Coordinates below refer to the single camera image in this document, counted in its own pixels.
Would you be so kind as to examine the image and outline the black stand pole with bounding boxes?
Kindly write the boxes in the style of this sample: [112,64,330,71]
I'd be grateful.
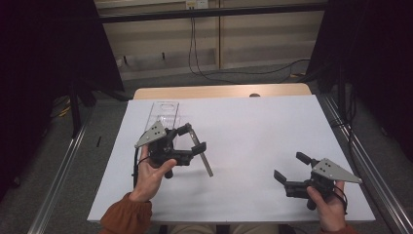
[68,79,83,138]

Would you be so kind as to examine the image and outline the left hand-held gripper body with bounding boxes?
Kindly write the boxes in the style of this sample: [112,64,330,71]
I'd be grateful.
[134,120,196,169]

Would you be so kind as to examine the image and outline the black horizontal bar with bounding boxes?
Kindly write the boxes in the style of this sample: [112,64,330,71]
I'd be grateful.
[98,3,327,24]

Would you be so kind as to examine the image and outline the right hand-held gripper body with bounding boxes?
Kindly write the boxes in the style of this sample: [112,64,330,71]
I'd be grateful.
[283,158,363,198]

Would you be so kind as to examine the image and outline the patterned phone case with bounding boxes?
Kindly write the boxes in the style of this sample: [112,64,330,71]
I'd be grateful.
[187,127,214,178]

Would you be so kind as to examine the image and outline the person's right hand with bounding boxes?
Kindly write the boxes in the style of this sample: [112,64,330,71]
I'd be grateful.
[306,180,347,232]

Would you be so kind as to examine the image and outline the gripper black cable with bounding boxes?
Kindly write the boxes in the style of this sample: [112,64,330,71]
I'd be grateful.
[131,147,141,190]
[334,185,349,215]

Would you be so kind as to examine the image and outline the black floor cable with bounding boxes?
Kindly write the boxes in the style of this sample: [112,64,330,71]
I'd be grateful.
[193,18,311,76]
[188,18,243,85]

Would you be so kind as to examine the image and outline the person's left hand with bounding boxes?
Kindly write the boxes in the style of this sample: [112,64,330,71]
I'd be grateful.
[130,144,178,203]

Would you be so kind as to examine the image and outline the black curtain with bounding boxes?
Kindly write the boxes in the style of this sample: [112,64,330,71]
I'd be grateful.
[0,0,125,203]
[306,0,413,164]

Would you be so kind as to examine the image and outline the yellow floor cable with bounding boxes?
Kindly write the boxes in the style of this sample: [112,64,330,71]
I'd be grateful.
[50,97,72,119]

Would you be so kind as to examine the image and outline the clear plastic package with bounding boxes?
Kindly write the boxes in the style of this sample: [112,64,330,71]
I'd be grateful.
[142,100,180,137]

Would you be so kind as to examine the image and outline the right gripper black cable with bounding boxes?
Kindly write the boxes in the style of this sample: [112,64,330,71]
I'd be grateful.
[334,185,349,215]

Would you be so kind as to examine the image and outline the metal floor rail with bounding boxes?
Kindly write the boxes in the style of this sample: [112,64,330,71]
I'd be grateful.
[27,123,88,234]
[319,94,413,234]

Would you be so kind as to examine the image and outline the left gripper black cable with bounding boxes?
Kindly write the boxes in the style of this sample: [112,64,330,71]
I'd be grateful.
[131,147,141,190]

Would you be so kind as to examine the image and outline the white table board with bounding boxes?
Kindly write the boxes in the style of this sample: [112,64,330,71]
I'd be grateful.
[87,95,377,223]

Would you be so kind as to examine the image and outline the white wall socket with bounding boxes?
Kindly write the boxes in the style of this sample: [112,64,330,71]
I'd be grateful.
[185,0,209,10]

